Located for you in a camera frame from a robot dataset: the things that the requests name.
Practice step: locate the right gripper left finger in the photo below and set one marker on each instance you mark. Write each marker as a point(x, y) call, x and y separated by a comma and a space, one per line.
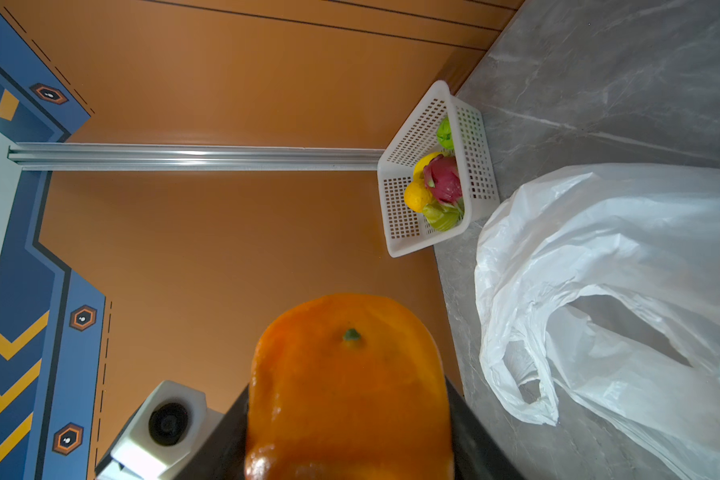
point(223, 454)

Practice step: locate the green apple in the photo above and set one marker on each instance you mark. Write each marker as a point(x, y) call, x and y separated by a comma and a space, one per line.
point(444, 135)

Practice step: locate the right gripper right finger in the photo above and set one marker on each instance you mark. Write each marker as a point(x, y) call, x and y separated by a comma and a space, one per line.
point(476, 455)

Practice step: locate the white plastic bag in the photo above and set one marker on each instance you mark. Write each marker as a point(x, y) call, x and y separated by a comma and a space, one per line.
point(603, 282)

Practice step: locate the yellow lemon fruit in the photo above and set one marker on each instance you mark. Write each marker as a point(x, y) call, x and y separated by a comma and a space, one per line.
point(417, 196)

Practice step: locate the yellow banana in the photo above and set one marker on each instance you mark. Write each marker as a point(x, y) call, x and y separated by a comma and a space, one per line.
point(423, 163)

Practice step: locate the red dragon fruit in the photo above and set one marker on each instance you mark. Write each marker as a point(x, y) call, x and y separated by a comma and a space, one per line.
point(442, 178)

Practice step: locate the orange fruit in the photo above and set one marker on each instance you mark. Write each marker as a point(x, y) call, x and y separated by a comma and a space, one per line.
point(348, 386)

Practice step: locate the yellow-green fruit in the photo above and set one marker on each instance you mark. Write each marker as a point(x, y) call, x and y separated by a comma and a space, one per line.
point(443, 217)

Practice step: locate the white plastic basket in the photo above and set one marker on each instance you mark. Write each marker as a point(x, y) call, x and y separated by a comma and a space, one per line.
point(405, 230)

